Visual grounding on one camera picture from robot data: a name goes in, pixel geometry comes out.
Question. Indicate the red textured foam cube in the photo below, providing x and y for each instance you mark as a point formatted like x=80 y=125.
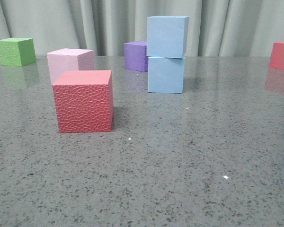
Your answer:
x=84 y=101

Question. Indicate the light blue foam cube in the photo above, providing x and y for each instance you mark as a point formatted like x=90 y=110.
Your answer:
x=167 y=36
x=165 y=75

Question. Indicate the red foam cube far right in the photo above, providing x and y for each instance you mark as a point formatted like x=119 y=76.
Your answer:
x=277 y=55

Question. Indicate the purple foam cube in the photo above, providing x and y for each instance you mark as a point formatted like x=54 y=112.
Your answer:
x=135 y=56

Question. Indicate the grey-green curtain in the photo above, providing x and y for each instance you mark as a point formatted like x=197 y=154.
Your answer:
x=216 y=27

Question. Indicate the green foam cube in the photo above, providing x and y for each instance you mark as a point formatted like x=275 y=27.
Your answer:
x=17 y=51

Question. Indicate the pink foam cube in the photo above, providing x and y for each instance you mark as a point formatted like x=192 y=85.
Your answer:
x=67 y=59

